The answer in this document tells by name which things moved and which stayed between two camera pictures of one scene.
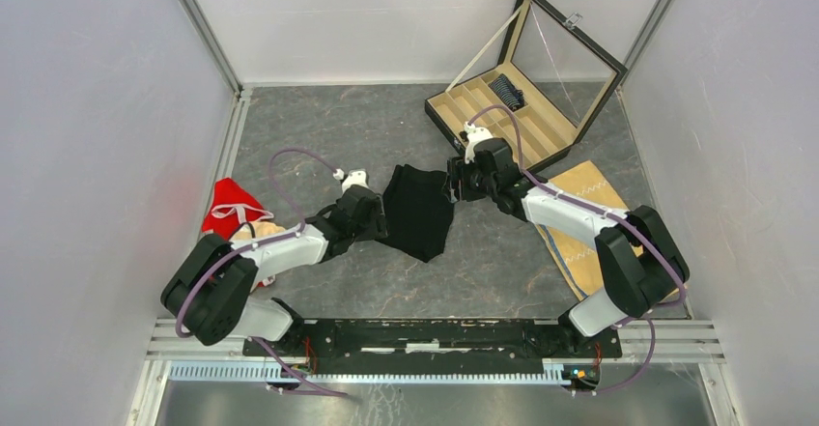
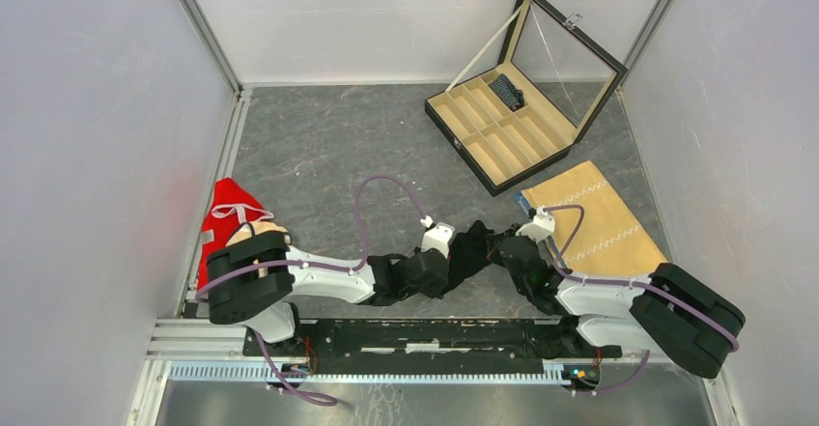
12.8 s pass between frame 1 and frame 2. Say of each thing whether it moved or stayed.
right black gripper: moved
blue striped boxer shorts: stayed
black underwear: moved
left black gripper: moved
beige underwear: stayed
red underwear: stayed
